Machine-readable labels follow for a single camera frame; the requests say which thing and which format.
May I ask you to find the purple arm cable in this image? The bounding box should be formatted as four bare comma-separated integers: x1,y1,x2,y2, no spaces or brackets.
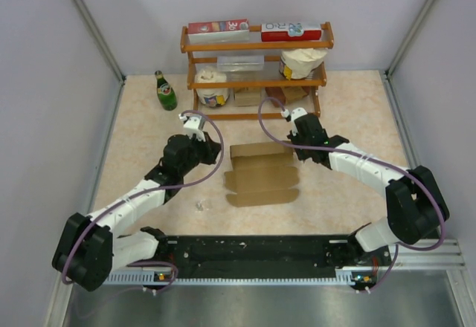
257,97,447,294
61,109,225,319

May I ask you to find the brown cardboard box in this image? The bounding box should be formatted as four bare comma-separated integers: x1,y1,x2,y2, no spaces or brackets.
225,142,300,207

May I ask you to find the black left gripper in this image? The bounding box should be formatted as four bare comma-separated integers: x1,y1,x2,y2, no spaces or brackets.
179,130,223,176

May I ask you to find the red white carton box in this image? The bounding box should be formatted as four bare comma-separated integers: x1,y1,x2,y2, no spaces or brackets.
260,22,322,42

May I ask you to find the white bag upper shelf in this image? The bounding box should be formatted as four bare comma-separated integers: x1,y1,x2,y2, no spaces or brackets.
279,48,327,80

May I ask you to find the clear plastic container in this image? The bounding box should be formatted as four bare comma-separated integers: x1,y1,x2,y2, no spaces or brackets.
216,55,265,72

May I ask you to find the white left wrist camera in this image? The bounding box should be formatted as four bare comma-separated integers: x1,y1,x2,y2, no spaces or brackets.
178,114,205,142

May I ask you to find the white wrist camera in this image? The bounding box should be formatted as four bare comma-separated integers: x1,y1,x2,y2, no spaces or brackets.
281,107,308,136
178,114,205,142

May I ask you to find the red foil wrap box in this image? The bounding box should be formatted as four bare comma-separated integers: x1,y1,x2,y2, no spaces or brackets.
187,19,250,45

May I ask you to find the green glass bottle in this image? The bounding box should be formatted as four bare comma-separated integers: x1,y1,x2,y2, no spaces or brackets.
155,71,178,111

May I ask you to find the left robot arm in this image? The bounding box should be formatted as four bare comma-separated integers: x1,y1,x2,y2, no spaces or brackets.
51,132,224,291

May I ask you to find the orange wooden shelf rack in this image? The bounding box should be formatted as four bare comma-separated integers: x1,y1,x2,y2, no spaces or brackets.
180,22,335,116

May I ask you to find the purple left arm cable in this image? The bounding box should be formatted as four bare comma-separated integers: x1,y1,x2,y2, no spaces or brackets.
61,109,225,319

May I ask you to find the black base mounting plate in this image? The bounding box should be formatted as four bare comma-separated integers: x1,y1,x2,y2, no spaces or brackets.
149,235,390,279

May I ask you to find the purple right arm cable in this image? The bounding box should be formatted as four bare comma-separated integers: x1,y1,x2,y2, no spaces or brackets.
257,97,447,294

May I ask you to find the grey slotted cable duct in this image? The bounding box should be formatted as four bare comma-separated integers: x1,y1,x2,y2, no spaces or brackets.
103,269,376,286

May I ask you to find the tan sponge block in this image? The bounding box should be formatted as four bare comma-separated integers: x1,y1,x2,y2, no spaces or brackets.
234,87,261,107

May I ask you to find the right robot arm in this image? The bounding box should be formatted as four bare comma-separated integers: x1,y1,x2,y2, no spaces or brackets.
281,108,449,265

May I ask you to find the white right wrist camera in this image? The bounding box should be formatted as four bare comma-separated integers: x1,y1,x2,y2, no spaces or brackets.
281,107,308,136

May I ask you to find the brown scouring pad pack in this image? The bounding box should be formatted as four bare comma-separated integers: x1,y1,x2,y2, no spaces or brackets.
265,86,311,105

